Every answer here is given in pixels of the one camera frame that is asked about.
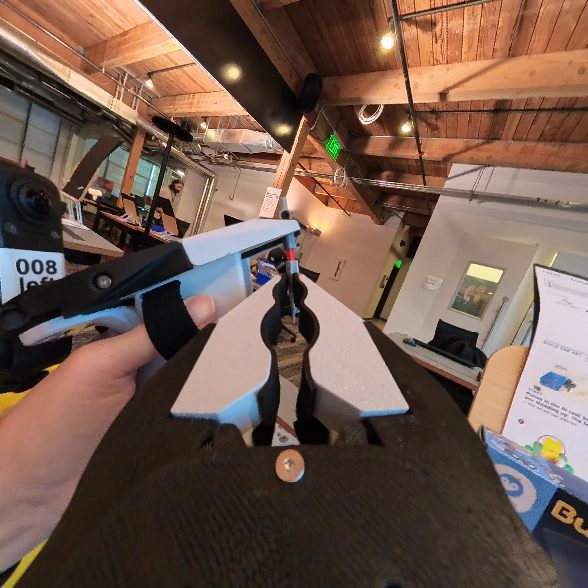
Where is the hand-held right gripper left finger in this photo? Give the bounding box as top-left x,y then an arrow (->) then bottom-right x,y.
171,275 -> 287,445

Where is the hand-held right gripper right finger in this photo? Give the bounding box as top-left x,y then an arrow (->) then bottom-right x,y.
294,275 -> 410,445

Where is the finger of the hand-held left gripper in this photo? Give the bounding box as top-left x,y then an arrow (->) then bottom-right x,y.
180,252 -> 254,325
180,219 -> 302,268

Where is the grey connector red-tipped axle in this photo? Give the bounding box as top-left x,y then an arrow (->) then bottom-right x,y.
278,198 -> 300,265

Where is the grey sleeve with dark pin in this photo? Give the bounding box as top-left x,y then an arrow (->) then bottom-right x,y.
287,262 -> 302,323

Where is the person's left forearm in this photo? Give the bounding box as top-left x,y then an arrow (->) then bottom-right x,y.
0,482 -> 70,572

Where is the long office desk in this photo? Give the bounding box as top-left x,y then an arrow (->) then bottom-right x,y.
386,331 -> 483,392

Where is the person's left hand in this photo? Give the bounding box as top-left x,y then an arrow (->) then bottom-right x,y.
0,293 -> 217,502

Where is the white paper notice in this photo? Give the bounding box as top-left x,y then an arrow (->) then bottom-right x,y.
258,186 -> 282,219

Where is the black bag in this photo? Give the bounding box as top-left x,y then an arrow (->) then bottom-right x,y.
427,319 -> 488,368

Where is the black tilted panel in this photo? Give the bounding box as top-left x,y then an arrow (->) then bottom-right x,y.
62,134 -> 124,201

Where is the wooden chair back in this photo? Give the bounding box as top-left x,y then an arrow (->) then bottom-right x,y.
469,345 -> 531,435

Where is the yellow plastic bin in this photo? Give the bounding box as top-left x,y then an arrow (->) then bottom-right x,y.
0,358 -> 62,588

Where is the black round speaker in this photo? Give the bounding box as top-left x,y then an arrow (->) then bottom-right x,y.
295,73 -> 323,114

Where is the blue robot kit box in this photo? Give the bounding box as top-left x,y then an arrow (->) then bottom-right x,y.
480,425 -> 588,588

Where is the white instruction sheet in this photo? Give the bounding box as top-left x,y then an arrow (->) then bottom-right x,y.
503,264 -> 588,469

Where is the black ceiling pipe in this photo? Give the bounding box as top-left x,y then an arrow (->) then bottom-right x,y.
390,0 -> 429,187

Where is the wooden post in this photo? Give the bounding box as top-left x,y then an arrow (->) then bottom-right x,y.
273,115 -> 314,217

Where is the silver air duct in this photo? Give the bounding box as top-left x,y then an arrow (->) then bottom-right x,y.
0,18 -> 152,138

